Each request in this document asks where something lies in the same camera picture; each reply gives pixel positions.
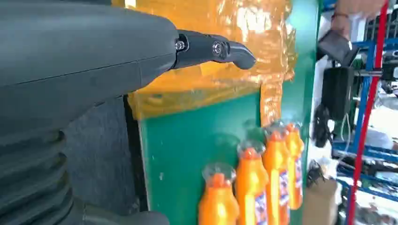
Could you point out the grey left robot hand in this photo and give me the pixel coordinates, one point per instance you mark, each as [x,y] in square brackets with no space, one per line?
[77,56]

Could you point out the orange drink bottle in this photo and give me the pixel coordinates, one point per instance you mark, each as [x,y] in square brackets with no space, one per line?
[275,161]
[250,177]
[217,202]
[295,149]

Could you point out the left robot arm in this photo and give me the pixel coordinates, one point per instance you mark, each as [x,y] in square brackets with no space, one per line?
[31,180]

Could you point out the yellow plastic sheet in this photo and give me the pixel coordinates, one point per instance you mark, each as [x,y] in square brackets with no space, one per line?
[217,84]

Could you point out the black tablet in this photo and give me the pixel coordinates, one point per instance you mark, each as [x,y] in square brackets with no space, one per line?
[335,46]

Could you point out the black box case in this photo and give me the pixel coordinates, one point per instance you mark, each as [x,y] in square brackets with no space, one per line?
[337,93]

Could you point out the person's left hand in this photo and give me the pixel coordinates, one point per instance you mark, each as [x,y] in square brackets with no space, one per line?
[341,27]

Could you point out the person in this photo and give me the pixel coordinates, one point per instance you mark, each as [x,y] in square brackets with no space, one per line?
[357,7]

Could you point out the brown cardboard box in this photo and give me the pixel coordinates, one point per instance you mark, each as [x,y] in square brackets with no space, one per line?
[320,205]

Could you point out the blue metal shelf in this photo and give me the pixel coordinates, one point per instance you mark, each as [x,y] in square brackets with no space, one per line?
[360,118]

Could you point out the red pole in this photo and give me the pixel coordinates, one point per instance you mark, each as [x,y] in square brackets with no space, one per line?
[367,118]

